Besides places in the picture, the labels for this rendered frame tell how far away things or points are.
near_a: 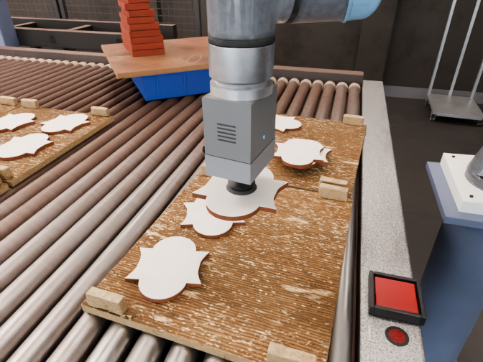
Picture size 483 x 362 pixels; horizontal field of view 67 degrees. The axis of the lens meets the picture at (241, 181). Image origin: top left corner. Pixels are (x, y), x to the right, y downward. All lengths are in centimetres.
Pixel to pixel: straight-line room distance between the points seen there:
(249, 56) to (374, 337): 41
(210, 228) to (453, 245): 67
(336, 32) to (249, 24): 405
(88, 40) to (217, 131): 183
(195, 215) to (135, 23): 96
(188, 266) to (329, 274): 22
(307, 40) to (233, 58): 408
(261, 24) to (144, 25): 113
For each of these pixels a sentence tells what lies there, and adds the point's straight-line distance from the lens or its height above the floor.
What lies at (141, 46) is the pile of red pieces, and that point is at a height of 108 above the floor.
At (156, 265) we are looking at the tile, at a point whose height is 94.
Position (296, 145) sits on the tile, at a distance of 91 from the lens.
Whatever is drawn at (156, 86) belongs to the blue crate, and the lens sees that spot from 137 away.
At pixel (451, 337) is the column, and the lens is 131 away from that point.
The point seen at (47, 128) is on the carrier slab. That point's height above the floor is 95.
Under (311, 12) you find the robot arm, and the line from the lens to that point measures 43.
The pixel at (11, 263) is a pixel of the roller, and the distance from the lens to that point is 75.
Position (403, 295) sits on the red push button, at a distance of 63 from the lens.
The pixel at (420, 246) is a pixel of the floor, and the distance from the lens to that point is 227.
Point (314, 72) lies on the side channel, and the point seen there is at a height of 95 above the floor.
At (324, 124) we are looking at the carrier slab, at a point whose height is 94.
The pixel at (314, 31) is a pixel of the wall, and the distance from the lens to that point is 445.
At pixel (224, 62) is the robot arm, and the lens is 41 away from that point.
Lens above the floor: 136
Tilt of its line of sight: 32 degrees down
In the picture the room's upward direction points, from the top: straight up
